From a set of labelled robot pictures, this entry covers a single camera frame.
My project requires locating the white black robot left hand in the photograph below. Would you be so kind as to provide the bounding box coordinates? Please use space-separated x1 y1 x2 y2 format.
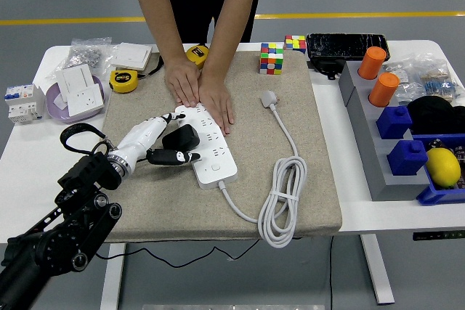
114 113 201 173

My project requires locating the person's right hand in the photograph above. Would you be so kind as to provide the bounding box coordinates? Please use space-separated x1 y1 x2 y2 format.
164 58 203 108

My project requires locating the person's left hand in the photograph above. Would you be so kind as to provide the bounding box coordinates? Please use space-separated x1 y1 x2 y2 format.
198 77 235 136

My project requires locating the black plug adapter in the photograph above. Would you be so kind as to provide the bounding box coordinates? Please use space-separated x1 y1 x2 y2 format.
161 123 201 151

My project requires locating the white power strip board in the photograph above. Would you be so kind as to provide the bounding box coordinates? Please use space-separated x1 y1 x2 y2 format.
175 104 240 190

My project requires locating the thin black plug cord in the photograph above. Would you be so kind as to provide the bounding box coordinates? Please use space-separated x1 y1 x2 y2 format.
96 239 261 269

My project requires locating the yellow tape measure black label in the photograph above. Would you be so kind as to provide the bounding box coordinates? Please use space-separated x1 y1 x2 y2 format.
185 44 211 70

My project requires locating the large colourful puzzle cube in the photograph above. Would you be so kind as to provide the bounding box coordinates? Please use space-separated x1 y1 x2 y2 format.
259 42 285 76

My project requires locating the purple bowl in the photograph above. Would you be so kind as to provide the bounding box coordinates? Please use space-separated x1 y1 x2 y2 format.
45 74 107 125

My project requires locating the small colourful puzzle cube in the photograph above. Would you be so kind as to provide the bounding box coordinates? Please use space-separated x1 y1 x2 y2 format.
284 35 307 54

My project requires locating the clear bag of metal screws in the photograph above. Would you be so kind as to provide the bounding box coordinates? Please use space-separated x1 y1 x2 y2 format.
45 36 121 81

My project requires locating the grey-brown mat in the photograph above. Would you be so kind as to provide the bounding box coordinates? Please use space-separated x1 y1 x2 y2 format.
101 50 344 244

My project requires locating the white circuit breaker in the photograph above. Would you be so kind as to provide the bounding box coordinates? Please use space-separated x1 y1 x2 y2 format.
4 83 47 125

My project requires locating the black wrapped box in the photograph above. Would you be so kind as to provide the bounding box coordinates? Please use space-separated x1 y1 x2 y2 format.
306 33 392 62

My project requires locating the white table leg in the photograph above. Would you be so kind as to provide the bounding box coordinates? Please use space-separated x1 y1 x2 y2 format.
359 233 396 306
100 242 126 310

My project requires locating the grey block holder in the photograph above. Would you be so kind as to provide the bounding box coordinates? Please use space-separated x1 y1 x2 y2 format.
338 60 432 202

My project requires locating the orange cylinder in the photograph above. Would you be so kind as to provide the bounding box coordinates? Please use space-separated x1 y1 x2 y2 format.
368 72 400 108
357 46 387 81

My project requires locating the blue block with knob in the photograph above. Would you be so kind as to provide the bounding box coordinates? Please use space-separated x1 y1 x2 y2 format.
386 139 429 177
376 105 413 140

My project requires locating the clear bag of small parts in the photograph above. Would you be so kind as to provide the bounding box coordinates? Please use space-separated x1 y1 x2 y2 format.
383 52 451 106

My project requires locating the black cloth bundle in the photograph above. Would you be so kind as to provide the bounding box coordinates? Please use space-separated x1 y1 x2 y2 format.
405 95 465 136

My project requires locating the clear bag of blue resistors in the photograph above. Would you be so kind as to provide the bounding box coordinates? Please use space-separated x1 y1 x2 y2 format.
417 68 465 104

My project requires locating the yellow lemon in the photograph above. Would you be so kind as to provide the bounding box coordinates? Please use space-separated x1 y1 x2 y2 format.
424 147 461 188

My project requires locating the blue plastic bin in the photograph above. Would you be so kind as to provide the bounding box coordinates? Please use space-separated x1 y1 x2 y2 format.
412 134 465 206

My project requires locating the black table control panel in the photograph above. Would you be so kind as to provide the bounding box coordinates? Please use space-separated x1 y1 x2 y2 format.
412 230 465 242

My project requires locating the white power cord with plug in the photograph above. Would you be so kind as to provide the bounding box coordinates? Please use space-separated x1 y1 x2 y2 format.
217 90 309 249

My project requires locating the yellow tape measure with strap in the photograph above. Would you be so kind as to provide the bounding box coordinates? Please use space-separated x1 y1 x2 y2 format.
108 54 164 94

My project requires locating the white switch plate stack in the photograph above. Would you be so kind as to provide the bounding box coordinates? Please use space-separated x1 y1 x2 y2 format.
108 41 153 72

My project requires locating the white wall socket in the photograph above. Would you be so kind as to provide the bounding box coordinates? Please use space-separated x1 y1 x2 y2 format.
67 83 106 117

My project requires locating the white wall switch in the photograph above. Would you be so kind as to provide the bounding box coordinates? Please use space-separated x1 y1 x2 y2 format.
54 63 96 104

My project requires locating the black hanging cable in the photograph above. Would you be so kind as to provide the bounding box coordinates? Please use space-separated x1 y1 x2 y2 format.
328 235 334 310

